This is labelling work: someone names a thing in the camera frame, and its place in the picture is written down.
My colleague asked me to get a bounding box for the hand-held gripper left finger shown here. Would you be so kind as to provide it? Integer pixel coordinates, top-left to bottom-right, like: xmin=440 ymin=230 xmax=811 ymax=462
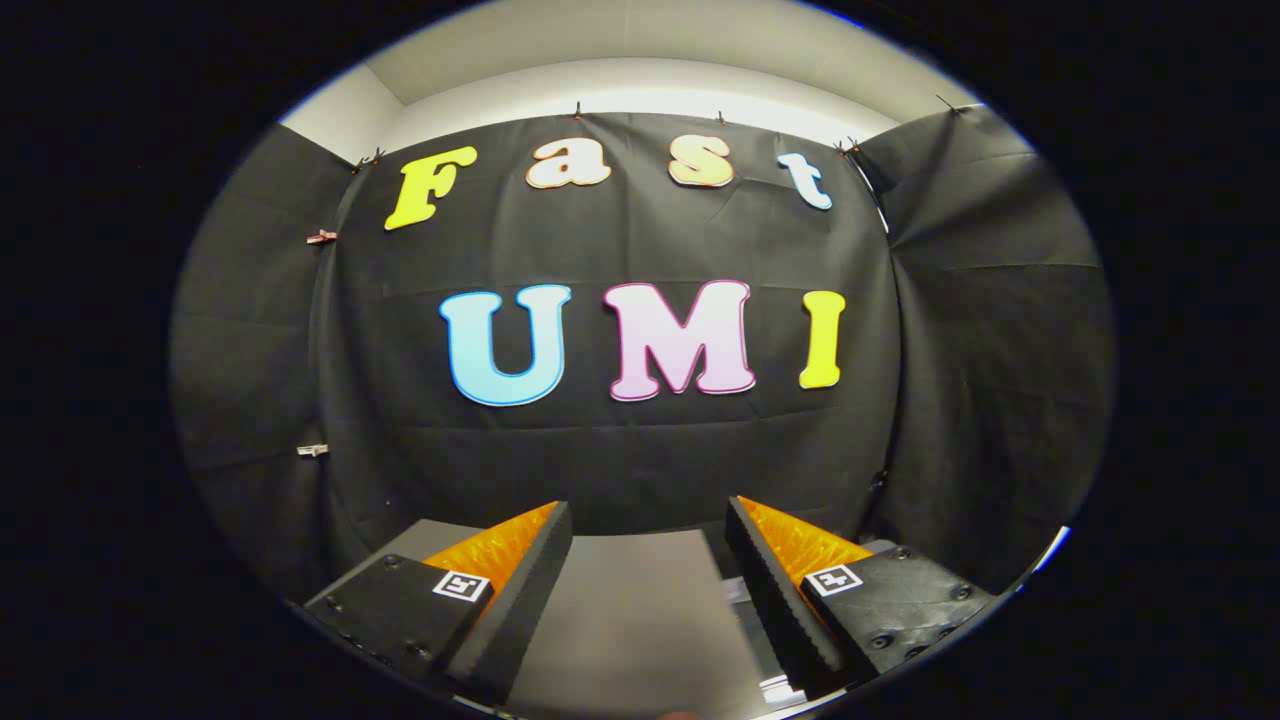
xmin=303 ymin=500 xmax=573 ymax=704

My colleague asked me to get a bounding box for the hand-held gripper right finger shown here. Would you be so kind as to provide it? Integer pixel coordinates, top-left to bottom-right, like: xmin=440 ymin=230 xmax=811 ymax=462
xmin=725 ymin=495 xmax=998 ymax=699

